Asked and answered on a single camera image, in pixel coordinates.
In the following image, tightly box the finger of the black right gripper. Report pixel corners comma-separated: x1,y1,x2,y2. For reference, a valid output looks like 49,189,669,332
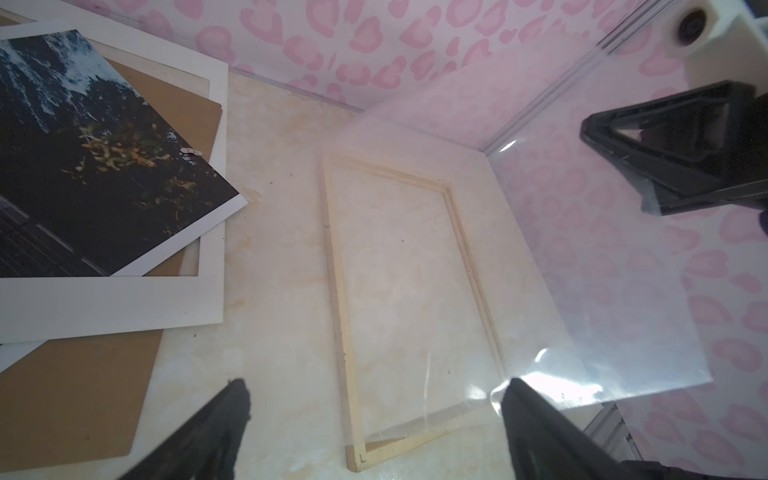
580,81,767,216

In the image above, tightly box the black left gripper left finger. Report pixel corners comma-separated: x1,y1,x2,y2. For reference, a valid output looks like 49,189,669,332
122,378,251,479

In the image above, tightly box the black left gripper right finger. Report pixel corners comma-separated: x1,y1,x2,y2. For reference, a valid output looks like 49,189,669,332
500,377,631,480

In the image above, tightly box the light wooden picture frame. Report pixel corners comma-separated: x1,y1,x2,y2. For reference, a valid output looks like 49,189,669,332
319,154,507,473

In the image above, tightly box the clear acrylic sheet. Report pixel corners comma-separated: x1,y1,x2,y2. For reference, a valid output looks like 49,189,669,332
318,31,712,441

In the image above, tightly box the white mat board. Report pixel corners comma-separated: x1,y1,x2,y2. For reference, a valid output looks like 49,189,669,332
1,1,229,344

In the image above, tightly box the dark landscape photo print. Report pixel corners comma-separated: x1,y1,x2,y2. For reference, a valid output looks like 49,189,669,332
1,25,246,278

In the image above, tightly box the brown cardboard backing board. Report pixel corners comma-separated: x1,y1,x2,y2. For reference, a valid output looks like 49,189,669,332
1,20,225,472

